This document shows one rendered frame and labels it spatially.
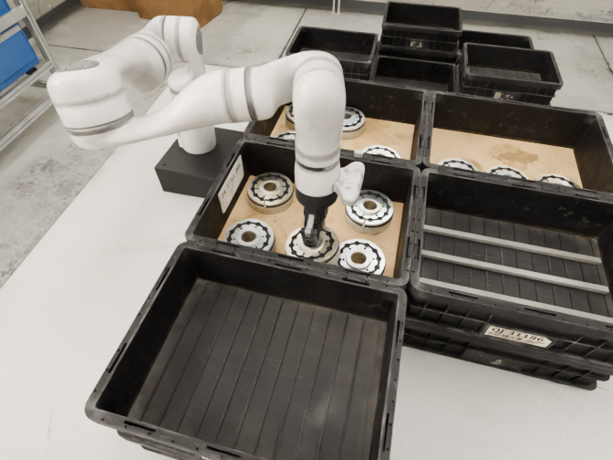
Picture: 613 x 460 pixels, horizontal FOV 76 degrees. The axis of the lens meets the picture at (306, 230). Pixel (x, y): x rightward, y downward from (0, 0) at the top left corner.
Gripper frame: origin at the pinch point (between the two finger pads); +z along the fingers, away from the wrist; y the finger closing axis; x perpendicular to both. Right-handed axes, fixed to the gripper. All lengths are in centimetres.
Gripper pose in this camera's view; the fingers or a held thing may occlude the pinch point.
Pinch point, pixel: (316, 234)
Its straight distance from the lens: 76.3
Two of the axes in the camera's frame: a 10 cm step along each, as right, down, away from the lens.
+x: 9.7, 1.9, -1.7
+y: -2.6, 7.4, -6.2
